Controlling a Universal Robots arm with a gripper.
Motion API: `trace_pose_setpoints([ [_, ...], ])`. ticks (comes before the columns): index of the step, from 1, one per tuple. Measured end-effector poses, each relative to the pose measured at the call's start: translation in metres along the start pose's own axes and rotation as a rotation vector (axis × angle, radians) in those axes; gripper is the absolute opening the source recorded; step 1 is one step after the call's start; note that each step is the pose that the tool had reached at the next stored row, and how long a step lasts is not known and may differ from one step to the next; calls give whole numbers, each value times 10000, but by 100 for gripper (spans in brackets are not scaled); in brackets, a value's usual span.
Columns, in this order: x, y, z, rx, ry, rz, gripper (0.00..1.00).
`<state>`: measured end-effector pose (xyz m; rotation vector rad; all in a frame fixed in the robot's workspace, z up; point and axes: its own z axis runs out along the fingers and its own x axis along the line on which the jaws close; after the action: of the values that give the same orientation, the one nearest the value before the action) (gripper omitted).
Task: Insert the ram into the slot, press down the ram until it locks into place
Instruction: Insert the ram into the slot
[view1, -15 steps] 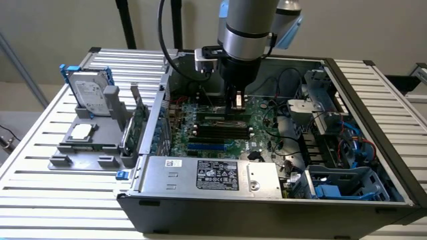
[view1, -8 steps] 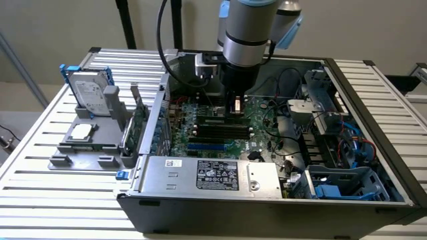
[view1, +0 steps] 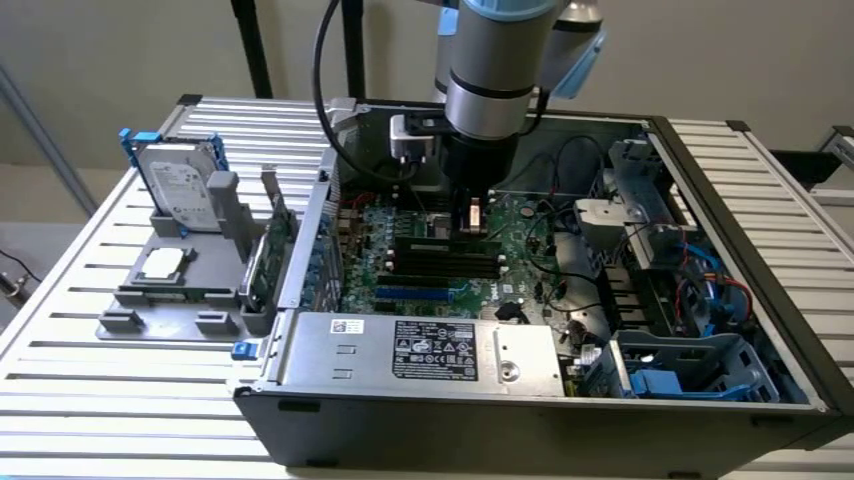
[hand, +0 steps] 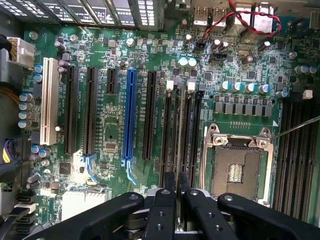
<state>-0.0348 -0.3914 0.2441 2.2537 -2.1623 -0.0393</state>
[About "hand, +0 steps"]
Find yellow wire bundle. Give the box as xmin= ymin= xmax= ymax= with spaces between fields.
xmin=0 ymin=83 xmax=21 ymax=106

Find red and black twisted wire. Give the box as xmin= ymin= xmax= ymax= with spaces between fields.
xmin=202 ymin=0 xmax=282 ymax=41

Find silver finned heatsink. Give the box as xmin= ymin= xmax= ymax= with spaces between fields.
xmin=61 ymin=189 xmax=112 ymax=222

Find purple and black wire plug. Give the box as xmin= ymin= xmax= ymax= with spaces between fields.
xmin=0 ymin=137 xmax=20 ymax=165

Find black SATA port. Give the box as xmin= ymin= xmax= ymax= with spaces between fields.
xmin=16 ymin=192 xmax=37 ymax=204

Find green motherboard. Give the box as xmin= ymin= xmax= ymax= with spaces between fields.
xmin=22 ymin=24 xmax=320 ymax=226

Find black flat cable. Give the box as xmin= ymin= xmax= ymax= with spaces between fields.
xmin=0 ymin=207 xmax=29 ymax=240

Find metal CPU socket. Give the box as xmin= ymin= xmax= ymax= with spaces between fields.
xmin=201 ymin=122 xmax=275 ymax=208

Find short black expansion slot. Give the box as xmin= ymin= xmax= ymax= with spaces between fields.
xmin=105 ymin=67 xmax=118 ymax=95

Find blue expansion slot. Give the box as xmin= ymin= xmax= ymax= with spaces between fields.
xmin=120 ymin=68 xmax=138 ymax=186

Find black RAM slot white latch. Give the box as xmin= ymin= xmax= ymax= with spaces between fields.
xmin=292 ymin=89 xmax=313 ymax=221
xmin=181 ymin=81 xmax=197 ymax=187
xmin=158 ymin=80 xmax=175 ymax=188

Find silver USB port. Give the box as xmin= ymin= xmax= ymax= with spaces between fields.
xmin=211 ymin=6 xmax=228 ymax=28
xmin=193 ymin=6 xmax=210 ymax=27

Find white power connector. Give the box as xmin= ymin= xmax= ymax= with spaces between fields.
xmin=6 ymin=36 xmax=36 ymax=69

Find thin metal locking lever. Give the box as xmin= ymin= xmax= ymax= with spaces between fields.
xmin=269 ymin=116 xmax=320 ymax=140

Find silver rear port block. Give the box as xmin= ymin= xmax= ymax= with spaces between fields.
xmin=232 ymin=2 xmax=275 ymax=35

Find white PCI expansion slot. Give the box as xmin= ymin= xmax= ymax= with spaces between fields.
xmin=39 ymin=57 xmax=61 ymax=146

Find long black expansion slot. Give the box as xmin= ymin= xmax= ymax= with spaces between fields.
xmin=141 ymin=70 xmax=158 ymax=161
xmin=82 ymin=66 xmax=99 ymax=156
xmin=64 ymin=65 xmax=80 ymax=155

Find grey metal PC case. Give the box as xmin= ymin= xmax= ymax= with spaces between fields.
xmin=0 ymin=0 xmax=320 ymax=240

